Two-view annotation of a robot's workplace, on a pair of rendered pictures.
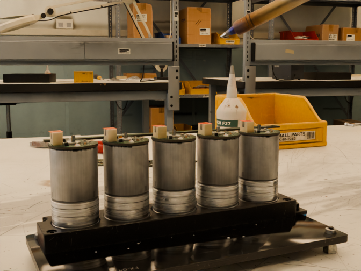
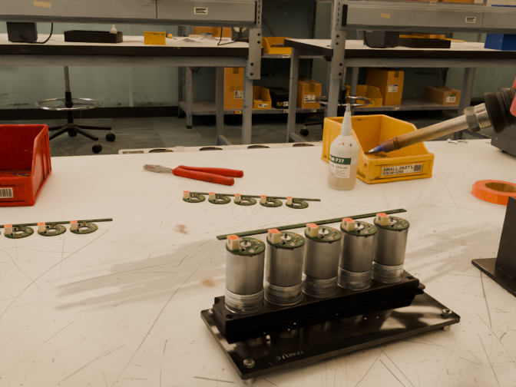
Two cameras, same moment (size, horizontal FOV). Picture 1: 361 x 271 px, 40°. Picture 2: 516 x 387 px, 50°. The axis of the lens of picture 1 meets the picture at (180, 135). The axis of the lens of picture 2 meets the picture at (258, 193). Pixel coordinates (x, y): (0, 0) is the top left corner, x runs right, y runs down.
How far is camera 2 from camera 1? 0.13 m
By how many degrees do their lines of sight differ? 11
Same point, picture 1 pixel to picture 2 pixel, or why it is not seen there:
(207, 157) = (349, 249)
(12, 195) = (157, 247)
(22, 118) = (79, 74)
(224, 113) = (338, 150)
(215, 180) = (355, 268)
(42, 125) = (102, 83)
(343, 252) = (455, 329)
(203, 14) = not seen: outside the picture
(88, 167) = (259, 267)
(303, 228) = (424, 307)
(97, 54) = (170, 13)
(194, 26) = not seen: outside the picture
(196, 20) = not seen: outside the picture
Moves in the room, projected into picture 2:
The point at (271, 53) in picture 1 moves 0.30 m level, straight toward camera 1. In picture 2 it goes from (364, 17) to (365, 18)
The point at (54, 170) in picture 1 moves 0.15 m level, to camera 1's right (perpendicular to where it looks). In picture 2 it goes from (232, 269) to (475, 276)
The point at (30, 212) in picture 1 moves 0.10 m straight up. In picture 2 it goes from (183, 271) to (181, 150)
